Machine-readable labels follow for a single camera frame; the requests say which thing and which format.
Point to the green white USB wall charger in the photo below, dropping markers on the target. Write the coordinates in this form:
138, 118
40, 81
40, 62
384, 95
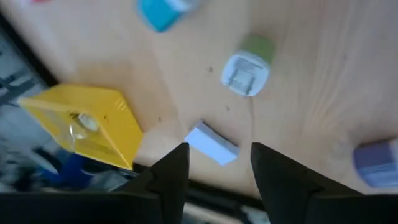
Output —
245, 73

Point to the white power adapter box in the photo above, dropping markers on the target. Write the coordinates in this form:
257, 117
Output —
211, 146

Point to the hourglass with white sand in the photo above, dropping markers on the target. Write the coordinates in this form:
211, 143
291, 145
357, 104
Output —
87, 123

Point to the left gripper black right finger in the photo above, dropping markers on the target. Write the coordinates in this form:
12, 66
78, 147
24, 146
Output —
311, 205

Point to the yellow plastic basket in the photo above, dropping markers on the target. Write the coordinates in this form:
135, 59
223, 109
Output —
118, 130

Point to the blue white USB wall charger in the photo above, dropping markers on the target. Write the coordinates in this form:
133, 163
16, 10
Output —
161, 14

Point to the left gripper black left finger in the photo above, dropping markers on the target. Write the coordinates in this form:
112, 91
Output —
93, 208

